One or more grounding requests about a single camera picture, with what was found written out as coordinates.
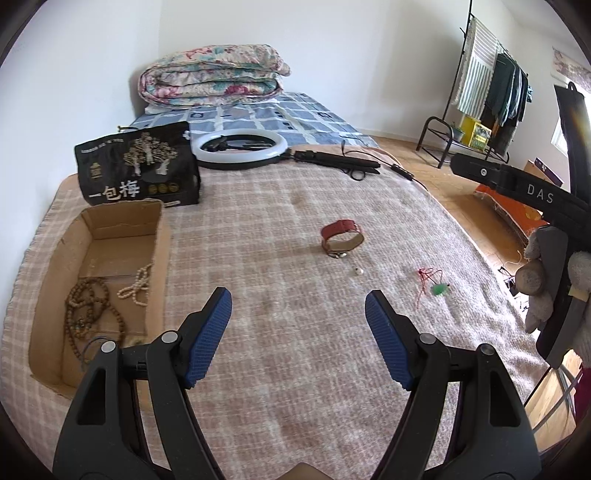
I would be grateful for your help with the black folded tripod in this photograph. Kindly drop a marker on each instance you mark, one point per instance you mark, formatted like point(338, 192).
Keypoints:
point(356, 168)

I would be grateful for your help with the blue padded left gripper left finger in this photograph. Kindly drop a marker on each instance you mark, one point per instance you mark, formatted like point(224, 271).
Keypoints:
point(203, 333)

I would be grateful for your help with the right gloved hand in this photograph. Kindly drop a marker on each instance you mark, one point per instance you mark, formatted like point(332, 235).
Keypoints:
point(540, 277)

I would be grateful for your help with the black snack bag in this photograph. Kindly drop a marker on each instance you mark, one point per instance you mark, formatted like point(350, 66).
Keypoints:
point(137, 164)

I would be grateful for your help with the striped hanging towel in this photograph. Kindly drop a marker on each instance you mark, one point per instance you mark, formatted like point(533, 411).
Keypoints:
point(476, 69)

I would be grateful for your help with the dark hanging clothes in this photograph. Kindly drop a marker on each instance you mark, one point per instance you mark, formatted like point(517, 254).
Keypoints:
point(509, 93)

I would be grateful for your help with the orange covered table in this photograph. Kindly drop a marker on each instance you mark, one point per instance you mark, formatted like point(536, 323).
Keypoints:
point(524, 219)

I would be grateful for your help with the open cardboard box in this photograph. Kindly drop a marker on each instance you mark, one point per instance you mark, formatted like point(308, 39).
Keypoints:
point(106, 280)

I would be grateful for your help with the blue checked bed sheet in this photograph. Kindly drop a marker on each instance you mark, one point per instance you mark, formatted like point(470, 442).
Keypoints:
point(297, 117)

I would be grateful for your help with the white ring light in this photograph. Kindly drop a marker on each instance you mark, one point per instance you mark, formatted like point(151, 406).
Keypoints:
point(238, 149)

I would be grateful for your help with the red leather strap watch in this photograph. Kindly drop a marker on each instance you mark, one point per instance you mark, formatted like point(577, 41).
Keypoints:
point(341, 237)

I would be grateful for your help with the black clothes rack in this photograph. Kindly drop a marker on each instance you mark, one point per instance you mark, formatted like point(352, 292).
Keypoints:
point(441, 136)

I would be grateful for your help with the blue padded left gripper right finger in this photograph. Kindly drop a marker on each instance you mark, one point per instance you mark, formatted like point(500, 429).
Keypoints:
point(380, 317)

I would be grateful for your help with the folded floral quilt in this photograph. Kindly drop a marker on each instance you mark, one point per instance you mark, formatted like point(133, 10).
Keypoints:
point(213, 75)

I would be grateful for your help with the yellow box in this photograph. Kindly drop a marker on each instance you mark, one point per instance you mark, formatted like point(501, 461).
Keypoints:
point(476, 135)

